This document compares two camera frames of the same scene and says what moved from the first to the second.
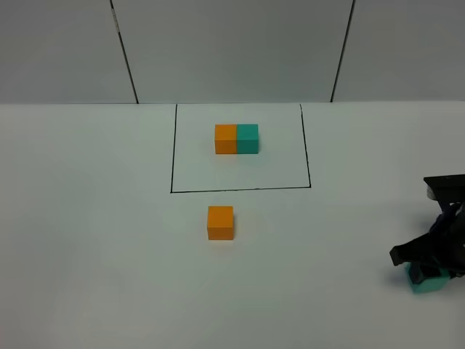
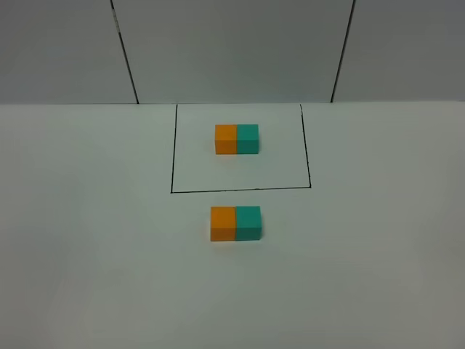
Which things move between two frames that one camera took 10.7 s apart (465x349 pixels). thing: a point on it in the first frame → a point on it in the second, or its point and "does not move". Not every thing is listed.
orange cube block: x=220 y=222 does not move
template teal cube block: x=247 y=139 does not move
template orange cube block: x=225 y=139 does not move
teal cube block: x=429 y=284 → x=248 y=222
